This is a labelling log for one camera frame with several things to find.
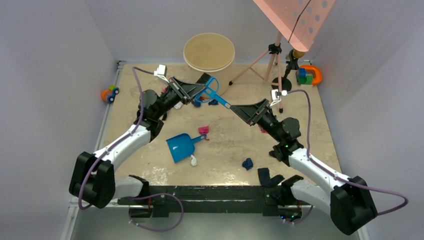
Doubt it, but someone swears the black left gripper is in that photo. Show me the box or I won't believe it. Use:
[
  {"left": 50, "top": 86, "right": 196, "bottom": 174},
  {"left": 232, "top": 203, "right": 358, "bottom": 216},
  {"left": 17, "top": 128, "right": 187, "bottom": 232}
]
[{"left": 153, "top": 76, "right": 206, "bottom": 119}]

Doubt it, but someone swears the beige plastic bucket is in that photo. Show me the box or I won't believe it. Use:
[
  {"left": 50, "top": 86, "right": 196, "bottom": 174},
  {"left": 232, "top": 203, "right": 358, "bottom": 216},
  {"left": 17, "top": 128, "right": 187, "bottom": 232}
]
[{"left": 183, "top": 33, "right": 236, "bottom": 95}]

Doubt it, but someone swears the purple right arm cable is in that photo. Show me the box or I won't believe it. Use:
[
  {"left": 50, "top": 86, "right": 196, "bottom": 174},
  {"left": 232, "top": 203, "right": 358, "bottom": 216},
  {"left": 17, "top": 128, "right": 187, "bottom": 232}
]
[{"left": 286, "top": 88, "right": 409, "bottom": 218}]

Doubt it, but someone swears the blue plastic dustpan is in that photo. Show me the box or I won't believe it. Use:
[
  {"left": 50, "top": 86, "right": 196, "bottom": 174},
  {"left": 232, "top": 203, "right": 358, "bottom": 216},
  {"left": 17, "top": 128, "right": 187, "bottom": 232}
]
[{"left": 166, "top": 133, "right": 207, "bottom": 164}]

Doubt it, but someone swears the orange blue toy car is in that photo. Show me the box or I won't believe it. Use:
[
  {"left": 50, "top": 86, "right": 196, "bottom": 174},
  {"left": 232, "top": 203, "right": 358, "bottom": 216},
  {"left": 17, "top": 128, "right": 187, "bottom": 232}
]
[{"left": 100, "top": 84, "right": 120, "bottom": 104}]

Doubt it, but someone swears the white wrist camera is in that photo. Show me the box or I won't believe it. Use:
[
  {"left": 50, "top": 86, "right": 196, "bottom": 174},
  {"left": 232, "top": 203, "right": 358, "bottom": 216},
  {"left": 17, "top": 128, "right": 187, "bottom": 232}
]
[
  {"left": 153, "top": 64, "right": 170, "bottom": 85},
  {"left": 269, "top": 89, "right": 288, "bottom": 107}
]

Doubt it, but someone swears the dark blue paper scrap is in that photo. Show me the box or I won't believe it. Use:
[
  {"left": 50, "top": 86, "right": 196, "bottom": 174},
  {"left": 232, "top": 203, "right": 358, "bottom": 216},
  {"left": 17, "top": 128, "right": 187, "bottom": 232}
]
[{"left": 241, "top": 157, "right": 254, "bottom": 171}]

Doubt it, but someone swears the dark navy front scrap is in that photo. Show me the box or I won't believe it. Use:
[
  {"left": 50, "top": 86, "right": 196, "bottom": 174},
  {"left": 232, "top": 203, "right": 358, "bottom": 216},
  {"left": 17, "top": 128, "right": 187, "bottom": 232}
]
[{"left": 257, "top": 167, "right": 285, "bottom": 188}]

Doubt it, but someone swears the blue hand brush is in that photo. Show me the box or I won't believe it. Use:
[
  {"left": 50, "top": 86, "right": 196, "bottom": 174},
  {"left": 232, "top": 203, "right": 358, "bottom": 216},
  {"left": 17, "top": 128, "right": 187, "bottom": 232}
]
[{"left": 194, "top": 73, "right": 232, "bottom": 109}]

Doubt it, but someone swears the small white paper scrap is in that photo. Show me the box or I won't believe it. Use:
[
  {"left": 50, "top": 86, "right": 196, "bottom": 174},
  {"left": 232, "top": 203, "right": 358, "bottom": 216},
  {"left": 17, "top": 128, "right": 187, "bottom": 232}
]
[{"left": 190, "top": 155, "right": 198, "bottom": 167}]

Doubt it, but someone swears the small blue paper scrap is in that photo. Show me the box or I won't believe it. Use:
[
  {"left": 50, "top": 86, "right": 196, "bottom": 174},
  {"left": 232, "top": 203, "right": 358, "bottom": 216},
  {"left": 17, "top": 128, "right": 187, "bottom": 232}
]
[{"left": 208, "top": 99, "right": 219, "bottom": 106}]

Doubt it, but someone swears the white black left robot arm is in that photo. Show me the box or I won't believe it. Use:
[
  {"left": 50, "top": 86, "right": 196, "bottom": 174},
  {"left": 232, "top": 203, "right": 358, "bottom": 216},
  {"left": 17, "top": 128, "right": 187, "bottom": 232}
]
[{"left": 69, "top": 73, "right": 210, "bottom": 210}]

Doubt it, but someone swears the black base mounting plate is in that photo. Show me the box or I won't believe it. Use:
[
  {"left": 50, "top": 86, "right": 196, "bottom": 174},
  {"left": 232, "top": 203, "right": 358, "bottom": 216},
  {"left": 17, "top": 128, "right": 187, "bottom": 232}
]
[{"left": 117, "top": 185, "right": 308, "bottom": 218}]

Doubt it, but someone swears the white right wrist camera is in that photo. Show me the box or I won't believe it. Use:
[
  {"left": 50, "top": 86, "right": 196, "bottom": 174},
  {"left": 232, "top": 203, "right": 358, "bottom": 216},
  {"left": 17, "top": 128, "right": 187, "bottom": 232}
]
[{"left": 269, "top": 89, "right": 288, "bottom": 107}]

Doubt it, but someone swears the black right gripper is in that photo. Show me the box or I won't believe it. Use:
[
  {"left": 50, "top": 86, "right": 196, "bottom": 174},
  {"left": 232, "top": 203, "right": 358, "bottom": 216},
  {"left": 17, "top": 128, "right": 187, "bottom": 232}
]
[{"left": 230, "top": 98, "right": 284, "bottom": 143}]

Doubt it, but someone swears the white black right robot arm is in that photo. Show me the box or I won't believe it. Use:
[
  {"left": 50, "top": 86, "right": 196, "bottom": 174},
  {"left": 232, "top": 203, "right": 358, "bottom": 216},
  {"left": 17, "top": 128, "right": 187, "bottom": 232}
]
[{"left": 230, "top": 99, "right": 378, "bottom": 235}]

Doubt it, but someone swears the orange blue green toy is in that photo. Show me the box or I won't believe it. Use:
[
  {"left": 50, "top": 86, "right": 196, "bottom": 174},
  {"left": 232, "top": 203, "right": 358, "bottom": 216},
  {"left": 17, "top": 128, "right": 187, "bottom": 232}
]
[{"left": 295, "top": 64, "right": 323, "bottom": 86}]

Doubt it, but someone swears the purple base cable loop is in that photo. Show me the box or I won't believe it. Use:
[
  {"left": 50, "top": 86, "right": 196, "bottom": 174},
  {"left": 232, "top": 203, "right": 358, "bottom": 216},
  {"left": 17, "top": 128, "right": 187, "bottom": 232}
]
[{"left": 128, "top": 193, "right": 185, "bottom": 233}]

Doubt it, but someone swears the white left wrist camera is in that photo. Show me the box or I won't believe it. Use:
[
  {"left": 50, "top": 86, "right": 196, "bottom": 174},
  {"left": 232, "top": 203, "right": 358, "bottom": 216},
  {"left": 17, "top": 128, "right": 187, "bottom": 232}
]
[{"left": 153, "top": 64, "right": 170, "bottom": 85}]

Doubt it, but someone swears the pink music stand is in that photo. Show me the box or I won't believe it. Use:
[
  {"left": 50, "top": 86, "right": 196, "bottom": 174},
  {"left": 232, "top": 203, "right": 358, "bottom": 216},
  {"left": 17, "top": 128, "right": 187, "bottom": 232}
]
[{"left": 228, "top": 0, "right": 338, "bottom": 114}]

